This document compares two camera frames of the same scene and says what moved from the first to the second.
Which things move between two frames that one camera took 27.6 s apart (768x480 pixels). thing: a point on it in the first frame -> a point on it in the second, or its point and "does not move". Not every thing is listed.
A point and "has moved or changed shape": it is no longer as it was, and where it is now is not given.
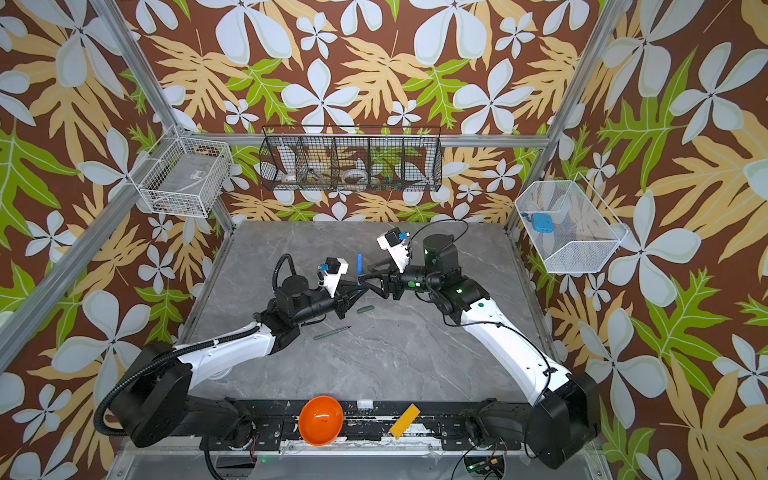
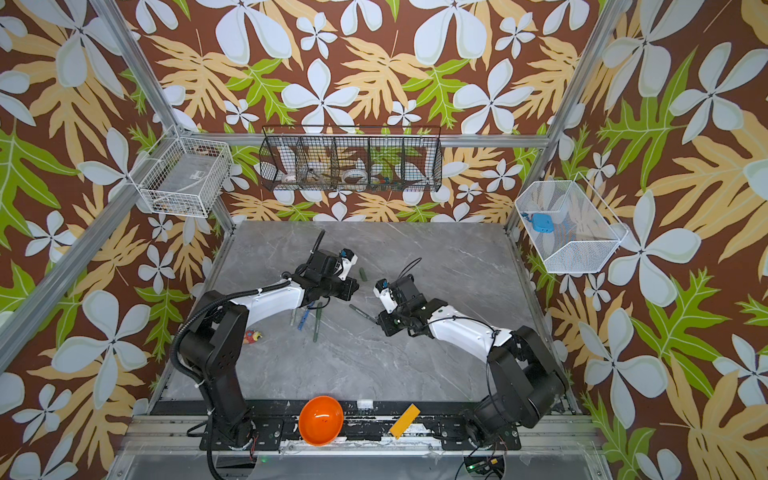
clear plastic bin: x=585 y=231 does not move
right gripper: x=393 y=285 -> x=390 y=319
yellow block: x=405 y=420 does not move
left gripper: x=342 y=300 -> x=352 y=287
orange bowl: x=320 y=421 does not move
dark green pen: x=331 y=332 has moved or changed shape
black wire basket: x=353 y=159 does not move
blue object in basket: x=541 y=222 does not move
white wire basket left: x=184 y=176 does not move
